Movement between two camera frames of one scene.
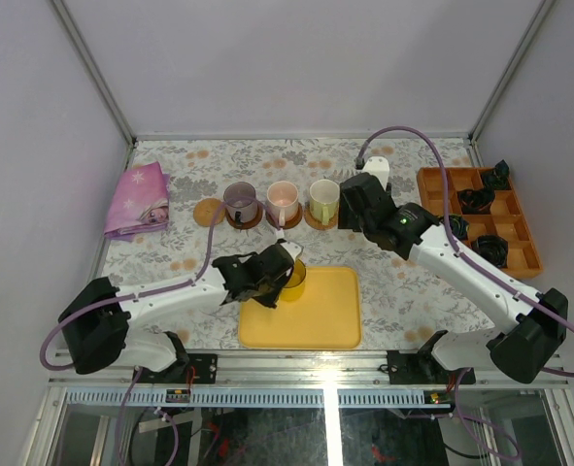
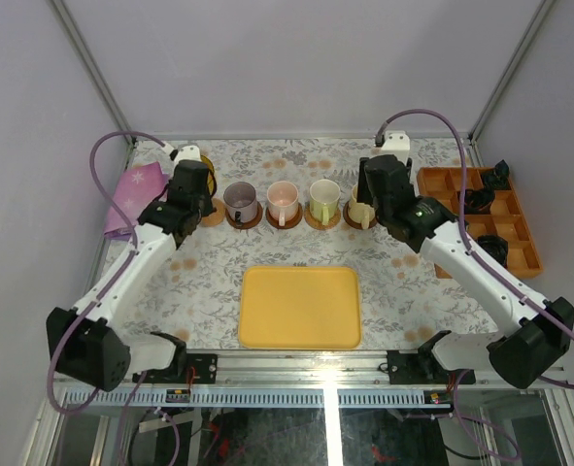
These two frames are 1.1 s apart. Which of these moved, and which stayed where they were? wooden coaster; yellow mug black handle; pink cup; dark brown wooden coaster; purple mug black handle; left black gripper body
Moved: left black gripper body; yellow mug black handle
Stayed: pink cup; purple mug black handle; dark brown wooden coaster; wooden coaster
